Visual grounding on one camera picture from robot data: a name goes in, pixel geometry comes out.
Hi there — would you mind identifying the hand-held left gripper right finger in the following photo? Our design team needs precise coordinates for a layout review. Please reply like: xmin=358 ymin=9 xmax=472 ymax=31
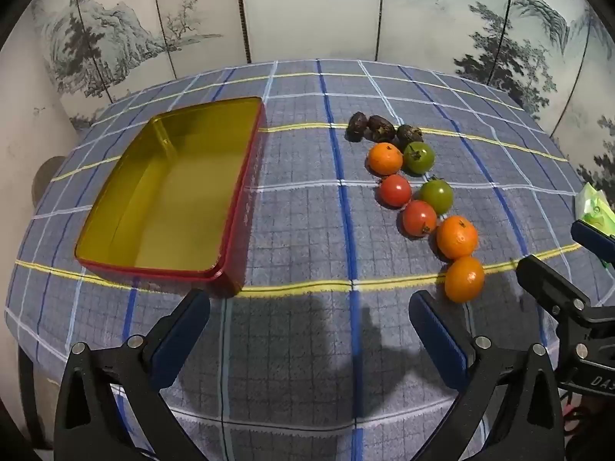
xmin=408 ymin=290 xmax=567 ymax=461

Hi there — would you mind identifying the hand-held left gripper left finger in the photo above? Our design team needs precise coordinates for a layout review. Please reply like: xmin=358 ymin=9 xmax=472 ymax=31
xmin=54 ymin=289 xmax=212 ymax=461

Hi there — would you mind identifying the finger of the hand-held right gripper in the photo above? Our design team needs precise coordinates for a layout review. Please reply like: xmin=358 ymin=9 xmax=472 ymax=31
xmin=515 ymin=254 xmax=595 ymax=328
xmin=571 ymin=220 xmax=615 ymax=265

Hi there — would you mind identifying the orange mandarin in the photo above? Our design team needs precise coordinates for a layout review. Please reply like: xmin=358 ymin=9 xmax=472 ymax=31
xmin=367 ymin=142 xmax=404 ymax=176
xmin=436 ymin=216 xmax=479 ymax=259
xmin=444 ymin=256 xmax=485 ymax=303

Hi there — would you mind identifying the red tomato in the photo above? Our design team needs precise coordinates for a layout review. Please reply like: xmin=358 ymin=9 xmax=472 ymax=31
xmin=379 ymin=174 xmax=413 ymax=209
xmin=402 ymin=200 xmax=438 ymax=238

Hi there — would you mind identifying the red and gold tin box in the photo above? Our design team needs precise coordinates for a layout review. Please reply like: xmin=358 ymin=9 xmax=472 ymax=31
xmin=74 ymin=96 xmax=266 ymax=298

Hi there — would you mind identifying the green tomato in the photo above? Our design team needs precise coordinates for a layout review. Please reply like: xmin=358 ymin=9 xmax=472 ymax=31
xmin=420 ymin=177 xmax=454 ymax=215
xmin=402 ymin=141 xmax=436 ymax=176

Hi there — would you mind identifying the dark brown water chestnut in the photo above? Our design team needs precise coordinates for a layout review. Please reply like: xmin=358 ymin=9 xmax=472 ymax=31
xmin=395 ymin=124 xmax=424 ymax=151
xmin=365 ymin=115 xmax=397 ymax=144
xmin=347 ymin=111 xmax=370 ymax=143

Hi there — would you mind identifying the green tissue packet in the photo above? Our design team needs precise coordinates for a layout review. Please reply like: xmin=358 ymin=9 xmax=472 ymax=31
xmin=574 ymin=185 xmax=615 ymax=267

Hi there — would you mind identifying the blue plaid tablecloth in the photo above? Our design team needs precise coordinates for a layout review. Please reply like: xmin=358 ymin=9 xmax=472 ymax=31
xmin=5 ymin=59 xmax=615 ymax=461

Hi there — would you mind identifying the round brown stool seat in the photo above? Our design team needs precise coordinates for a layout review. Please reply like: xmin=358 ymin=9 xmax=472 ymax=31
xmin=30 ymin=156 xmax=65 ymax=207

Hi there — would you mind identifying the painted landscape folding screen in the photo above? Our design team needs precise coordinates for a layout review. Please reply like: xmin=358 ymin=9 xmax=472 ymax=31
xmin=31 ymin=0 xmax=615 ymax=188

